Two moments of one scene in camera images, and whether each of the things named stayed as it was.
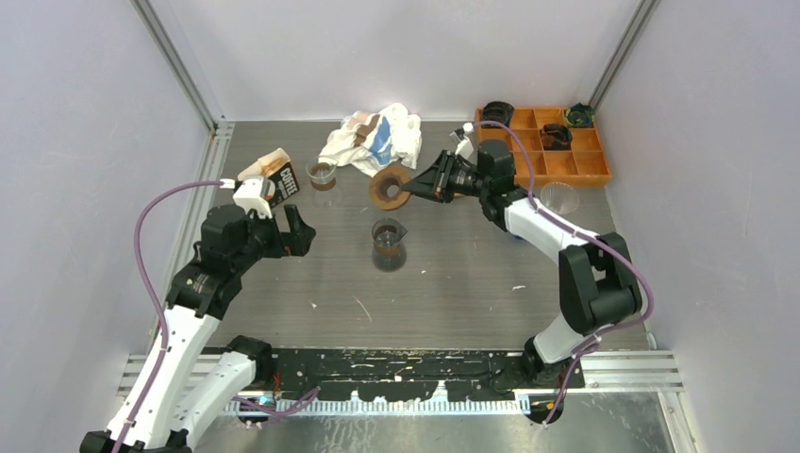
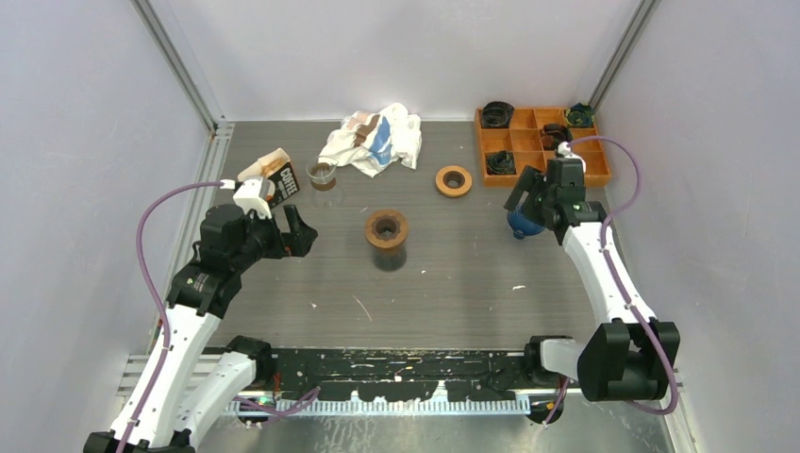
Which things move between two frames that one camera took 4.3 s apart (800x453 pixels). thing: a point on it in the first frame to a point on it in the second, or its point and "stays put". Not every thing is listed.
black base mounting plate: x=388 y=375 stays put
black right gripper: x=433 y=184 to x=525 y=183
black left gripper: x=294 y=243 stays put
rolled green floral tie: x=579 y=115 stays put
